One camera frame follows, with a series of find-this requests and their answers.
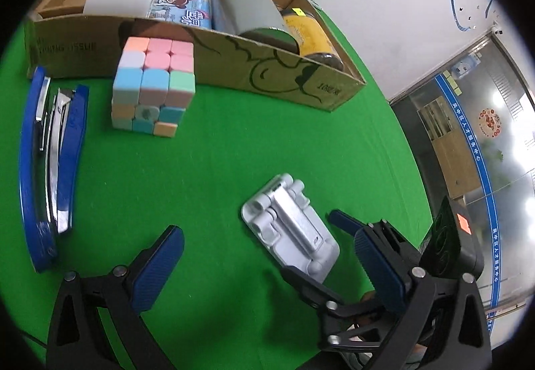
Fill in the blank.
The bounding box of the white folding phone stand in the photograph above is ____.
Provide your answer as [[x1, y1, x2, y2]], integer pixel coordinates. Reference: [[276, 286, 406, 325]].
[[241, 173, 340, 283]]

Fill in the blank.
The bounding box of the glass door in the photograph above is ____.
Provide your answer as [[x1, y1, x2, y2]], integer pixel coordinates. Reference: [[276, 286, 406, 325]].
[[389, 25, 535, 350]]

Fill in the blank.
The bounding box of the colourful cartoon print pack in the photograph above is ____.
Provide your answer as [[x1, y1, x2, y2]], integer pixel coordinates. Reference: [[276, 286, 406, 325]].
[[148, 0, 216, 30]]

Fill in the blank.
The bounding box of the person's right hand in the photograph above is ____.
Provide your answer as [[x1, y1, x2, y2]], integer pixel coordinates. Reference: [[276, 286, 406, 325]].
[[351, 290, 402, 354]]

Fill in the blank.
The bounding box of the green felt table cloth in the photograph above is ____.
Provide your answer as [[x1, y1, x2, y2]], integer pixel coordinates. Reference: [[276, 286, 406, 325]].
[[0, 6, 433, 370]]

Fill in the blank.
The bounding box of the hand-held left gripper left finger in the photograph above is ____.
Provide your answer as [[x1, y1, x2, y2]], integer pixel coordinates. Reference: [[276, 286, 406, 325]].
[[46, 225, 185, 370]]

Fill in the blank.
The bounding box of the blue stapler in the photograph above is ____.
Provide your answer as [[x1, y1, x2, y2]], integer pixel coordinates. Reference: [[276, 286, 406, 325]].
[[19, 66, 90, 274]]

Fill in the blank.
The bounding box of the brown cardboard box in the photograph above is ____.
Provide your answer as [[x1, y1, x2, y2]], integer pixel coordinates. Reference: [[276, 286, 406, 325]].
[[24, 0, 367, 112]]

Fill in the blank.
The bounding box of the pastel puzzle cube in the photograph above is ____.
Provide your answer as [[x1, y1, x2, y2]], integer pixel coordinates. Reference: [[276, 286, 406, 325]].
[[111, 36, 196, 138]]

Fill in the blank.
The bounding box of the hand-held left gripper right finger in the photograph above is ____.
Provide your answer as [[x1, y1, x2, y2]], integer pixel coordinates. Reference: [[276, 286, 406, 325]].
[[353, 224, 492, 370]]

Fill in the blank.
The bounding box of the yellow label jar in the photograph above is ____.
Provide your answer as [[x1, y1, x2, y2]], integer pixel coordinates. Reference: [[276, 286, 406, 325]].
[[281, 7, 345, 72]]

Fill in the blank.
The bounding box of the silver metal tin can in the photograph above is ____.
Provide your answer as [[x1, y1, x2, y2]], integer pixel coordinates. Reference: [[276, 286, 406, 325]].
[[215, 0, 301, 55]]

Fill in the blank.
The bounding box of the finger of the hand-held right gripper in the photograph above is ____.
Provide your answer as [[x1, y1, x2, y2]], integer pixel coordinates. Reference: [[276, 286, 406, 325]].
[[328, 209, 419, 270], [278, 265, 404, 354]]

